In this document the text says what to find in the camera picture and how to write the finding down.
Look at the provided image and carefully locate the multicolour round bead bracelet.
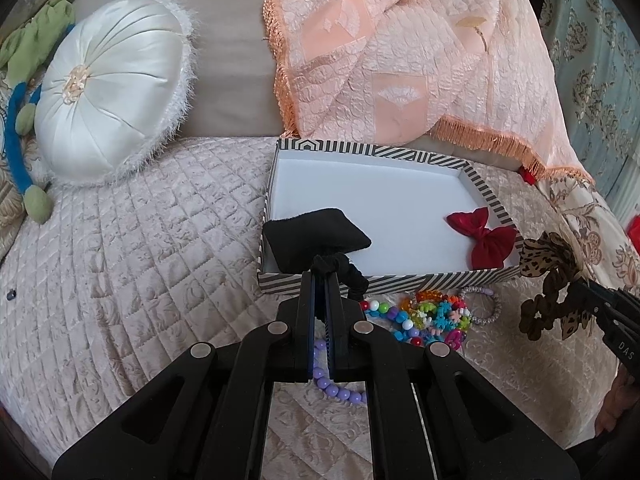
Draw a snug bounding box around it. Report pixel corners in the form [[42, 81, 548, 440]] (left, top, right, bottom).
[[360, 298, 416, 333]]

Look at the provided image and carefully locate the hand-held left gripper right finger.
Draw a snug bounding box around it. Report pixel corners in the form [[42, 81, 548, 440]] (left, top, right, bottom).
[[325, 269, 583, 480]]

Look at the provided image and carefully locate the flower bead bracelet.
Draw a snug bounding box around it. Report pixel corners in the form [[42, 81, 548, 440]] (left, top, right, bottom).
[[407, 300, 474, 334]]

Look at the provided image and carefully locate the quilted beige bedspread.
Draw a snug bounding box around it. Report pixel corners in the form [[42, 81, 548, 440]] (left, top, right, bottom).
[[0, 135, 628, 480]]

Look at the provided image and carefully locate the person's right hand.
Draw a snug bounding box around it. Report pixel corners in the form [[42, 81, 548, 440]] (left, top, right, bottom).
[[595, 365, 640, 436]]

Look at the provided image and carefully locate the beige upholstered headboard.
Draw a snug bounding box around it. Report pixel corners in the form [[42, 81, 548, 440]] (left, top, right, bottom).
[[69, 0, 302, 139]]

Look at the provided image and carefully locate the blue-green patterned curtain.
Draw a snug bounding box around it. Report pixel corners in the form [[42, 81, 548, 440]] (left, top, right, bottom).
[[539, 0, 640, 213]]

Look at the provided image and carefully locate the peach fringed blanket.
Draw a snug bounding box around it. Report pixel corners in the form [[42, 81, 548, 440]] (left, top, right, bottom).
[[262, 0, 597, 184]]

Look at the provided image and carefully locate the black folded cloth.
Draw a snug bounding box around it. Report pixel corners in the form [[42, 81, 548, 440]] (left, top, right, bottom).
[[261, 207, 374, 277]]

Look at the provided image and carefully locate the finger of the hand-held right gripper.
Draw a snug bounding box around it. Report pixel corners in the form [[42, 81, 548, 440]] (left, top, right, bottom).
[[592, 305, 640, 341], [570, 277, 640, 311]]

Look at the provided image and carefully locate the black scrunchie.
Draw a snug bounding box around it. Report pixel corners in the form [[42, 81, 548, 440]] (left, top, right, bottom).
[[311, 251, 369, 307]]

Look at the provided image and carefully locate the floral beige cushion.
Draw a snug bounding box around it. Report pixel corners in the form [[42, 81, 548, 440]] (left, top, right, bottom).
[[534, 170, 640, 311]]

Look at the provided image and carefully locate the lilac woven bracelet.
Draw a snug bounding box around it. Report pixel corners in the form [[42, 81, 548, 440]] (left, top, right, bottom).
[[460, 285, 502, 329]]

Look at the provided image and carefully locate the red velvet bow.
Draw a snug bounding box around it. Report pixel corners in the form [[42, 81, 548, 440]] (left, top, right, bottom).
[[446, 207, 519, 270]]

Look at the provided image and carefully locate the green and blue plush toy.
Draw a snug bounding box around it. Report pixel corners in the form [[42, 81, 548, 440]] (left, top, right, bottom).
[[0, 0, 77, 226]]

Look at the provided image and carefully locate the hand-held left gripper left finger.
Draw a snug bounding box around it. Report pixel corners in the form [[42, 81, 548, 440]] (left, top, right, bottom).
[[52, 259, 321, 480]]

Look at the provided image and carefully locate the white round satin pillow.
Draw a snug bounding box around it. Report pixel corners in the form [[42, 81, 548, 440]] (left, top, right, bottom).
[[34, 0, 199, 189]]

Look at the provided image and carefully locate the rainbow crystal bracelet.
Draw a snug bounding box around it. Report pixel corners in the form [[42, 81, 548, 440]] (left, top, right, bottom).
[[400, 288, 471, 355]]

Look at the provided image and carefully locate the leopard print scrunchie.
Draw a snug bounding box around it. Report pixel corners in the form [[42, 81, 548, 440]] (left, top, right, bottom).
[[517, 232, 594, 344]]

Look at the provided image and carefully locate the striped cardboard box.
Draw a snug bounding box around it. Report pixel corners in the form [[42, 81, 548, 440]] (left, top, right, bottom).
[[257, 137, 526, 295]]

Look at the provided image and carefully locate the floral embroidered pillow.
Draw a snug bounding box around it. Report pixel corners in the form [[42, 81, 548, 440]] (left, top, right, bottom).
[[0, 67, 51, 256]]

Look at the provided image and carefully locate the blue faceted bead bracelet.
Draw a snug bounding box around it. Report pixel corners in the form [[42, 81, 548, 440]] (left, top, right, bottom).
[[367, 310, 441, 349]]

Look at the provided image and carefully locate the purple bead bracelet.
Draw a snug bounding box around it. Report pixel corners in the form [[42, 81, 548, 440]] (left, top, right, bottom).
[[312, 339, 369, 404]]

